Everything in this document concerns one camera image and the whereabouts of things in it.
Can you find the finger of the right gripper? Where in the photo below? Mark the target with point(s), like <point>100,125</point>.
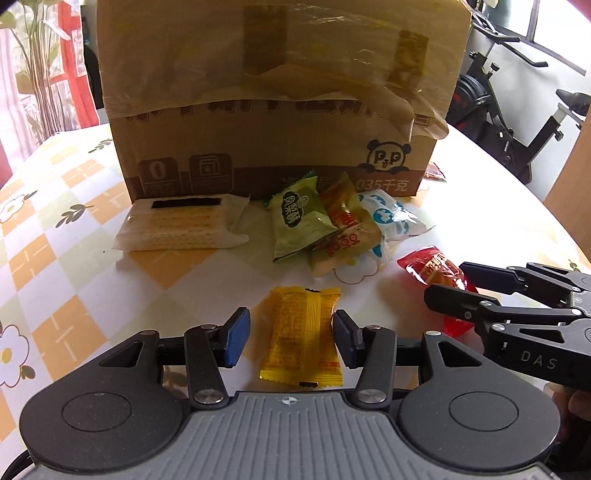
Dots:
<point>471,306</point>
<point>532,278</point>

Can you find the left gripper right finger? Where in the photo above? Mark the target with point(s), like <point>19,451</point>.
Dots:
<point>374,350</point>

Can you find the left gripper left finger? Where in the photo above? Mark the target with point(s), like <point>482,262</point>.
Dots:
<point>207,349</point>

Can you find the red small snack packet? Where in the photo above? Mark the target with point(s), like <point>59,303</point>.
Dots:
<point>431,266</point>

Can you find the yellow snack packet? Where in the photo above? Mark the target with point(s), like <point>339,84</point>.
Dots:
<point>302,348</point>

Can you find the white blue printed packet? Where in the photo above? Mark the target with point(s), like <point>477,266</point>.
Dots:
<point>395,220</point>

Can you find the green pineapple cake packet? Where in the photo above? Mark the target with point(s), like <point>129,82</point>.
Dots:
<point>299,218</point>

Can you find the person's right hand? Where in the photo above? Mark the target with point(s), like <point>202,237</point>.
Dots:
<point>570,403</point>

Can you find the orange yellow candy packet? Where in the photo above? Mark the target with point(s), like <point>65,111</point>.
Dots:
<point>357,232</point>

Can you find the white cracker pack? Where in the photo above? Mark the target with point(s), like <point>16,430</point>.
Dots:
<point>183,223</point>

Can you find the black exercise bike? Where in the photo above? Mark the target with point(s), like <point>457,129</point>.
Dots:
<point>524,81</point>

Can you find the cardboard box with plastic liner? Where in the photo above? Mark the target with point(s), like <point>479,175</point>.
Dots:
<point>245,97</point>

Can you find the red printed wall curtain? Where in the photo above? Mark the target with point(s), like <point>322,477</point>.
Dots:
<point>49,77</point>

